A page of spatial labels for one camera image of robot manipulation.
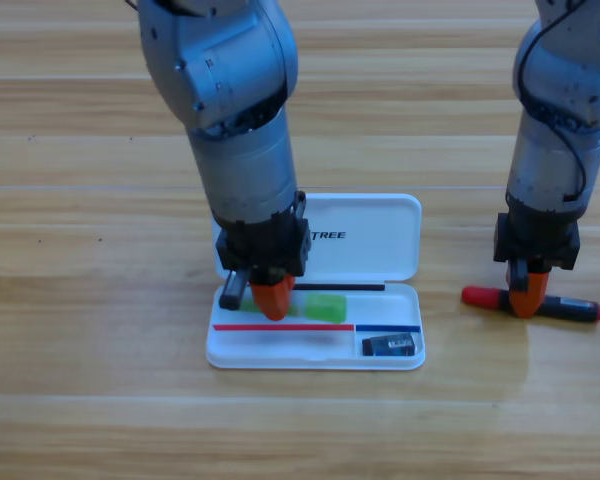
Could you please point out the green glue stick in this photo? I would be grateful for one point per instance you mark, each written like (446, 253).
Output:
(327, 309)

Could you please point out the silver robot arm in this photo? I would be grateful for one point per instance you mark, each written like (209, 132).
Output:
(230, 100)
(555, 150)

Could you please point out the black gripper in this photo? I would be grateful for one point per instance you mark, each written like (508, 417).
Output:
(265, 245)
(540, 240)

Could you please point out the small black eraser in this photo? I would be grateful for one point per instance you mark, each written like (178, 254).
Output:
(387, 345)

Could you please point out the black marker with red cap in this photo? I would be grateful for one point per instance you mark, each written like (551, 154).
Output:
(480, 297)

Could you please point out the white Unitree pencil case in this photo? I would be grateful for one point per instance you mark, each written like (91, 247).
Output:
(370, 250)

